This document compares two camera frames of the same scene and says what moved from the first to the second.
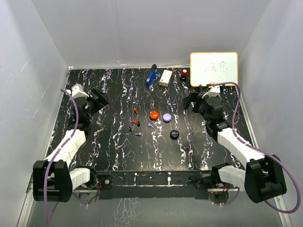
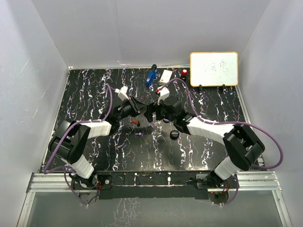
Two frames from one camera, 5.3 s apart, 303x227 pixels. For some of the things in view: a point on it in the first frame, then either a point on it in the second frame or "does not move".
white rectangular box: (165, 78) does not move
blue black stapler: (152, 75) does not move
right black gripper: (189, 99) to (151, 108)
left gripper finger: (99, 96) to (139, 107)
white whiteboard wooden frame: (208, 67) does not move
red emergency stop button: (184, 72) does not move
